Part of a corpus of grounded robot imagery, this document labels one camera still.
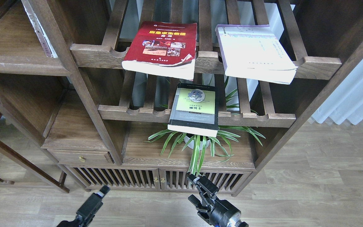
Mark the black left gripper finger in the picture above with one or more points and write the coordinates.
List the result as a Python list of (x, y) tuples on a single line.
[(90, 207)]

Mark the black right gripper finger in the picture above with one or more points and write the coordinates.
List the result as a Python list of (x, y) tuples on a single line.
[(207, 190), (195, 203)]

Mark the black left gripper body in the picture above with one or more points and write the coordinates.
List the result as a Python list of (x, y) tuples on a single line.
[(79, 221)]

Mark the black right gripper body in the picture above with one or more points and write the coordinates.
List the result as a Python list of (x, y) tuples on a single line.
[(220, 213)]

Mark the green black cover book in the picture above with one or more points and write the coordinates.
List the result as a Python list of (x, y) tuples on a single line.
[(195, 110)]

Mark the white purple book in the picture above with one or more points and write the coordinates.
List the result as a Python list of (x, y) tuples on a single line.
[(254, 52)]

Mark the green spider plant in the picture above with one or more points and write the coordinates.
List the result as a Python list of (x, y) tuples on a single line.
[(222, 140)]

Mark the white plant pot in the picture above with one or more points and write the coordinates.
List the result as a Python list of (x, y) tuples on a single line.
[(190, 142)]

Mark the brass drawer knob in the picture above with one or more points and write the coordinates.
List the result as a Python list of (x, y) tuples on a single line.
[(82, 159)]

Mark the dark wooden bookshelf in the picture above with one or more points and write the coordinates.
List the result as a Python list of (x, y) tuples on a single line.
[(83, 103)]

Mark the red cover book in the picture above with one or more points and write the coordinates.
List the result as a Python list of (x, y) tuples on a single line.
[(163, 49)]

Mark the thin book white spine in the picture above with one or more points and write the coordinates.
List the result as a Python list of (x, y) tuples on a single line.
[(40, 32)]

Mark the white curtain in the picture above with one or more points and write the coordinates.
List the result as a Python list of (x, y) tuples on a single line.
[(345, 104)]

